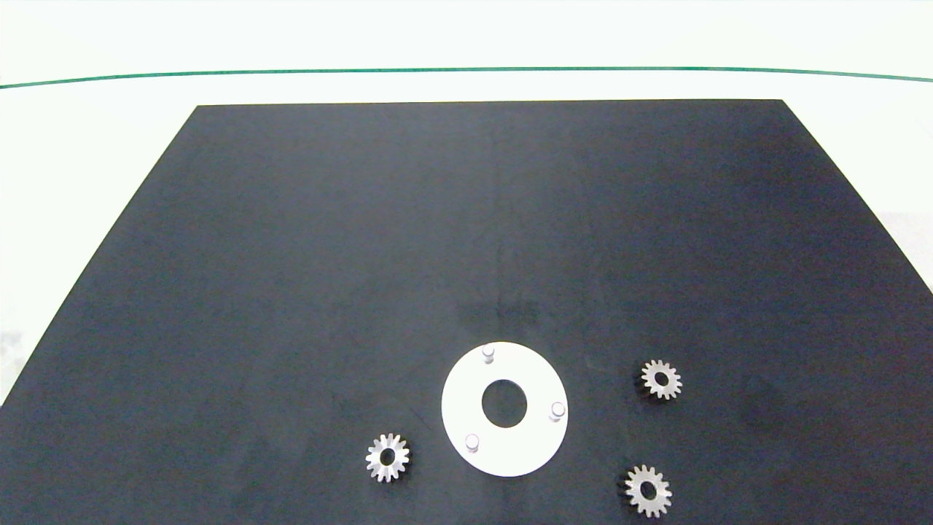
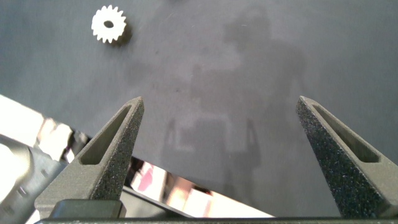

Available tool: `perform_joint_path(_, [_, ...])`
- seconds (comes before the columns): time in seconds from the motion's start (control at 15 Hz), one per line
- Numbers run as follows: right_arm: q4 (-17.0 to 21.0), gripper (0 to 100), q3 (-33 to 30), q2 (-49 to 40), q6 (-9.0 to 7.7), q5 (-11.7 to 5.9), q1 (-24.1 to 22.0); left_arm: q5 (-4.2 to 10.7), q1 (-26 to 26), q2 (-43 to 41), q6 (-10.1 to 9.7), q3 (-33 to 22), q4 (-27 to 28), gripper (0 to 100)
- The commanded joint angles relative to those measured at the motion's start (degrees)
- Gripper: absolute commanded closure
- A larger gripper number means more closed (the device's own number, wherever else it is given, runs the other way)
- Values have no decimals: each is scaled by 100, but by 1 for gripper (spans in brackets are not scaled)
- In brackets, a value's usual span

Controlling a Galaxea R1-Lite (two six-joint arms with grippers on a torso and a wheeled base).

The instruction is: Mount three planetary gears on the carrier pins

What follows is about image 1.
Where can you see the round white plate with pins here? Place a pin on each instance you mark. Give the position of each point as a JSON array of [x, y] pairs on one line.
[[528, 445]]

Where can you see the dark rectangular work mat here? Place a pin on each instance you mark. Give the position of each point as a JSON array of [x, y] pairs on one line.
[[291, 277]]

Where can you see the small steel spur gear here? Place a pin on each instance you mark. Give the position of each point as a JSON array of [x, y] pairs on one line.
[[400, 459], [660, 493], [674, 381]]

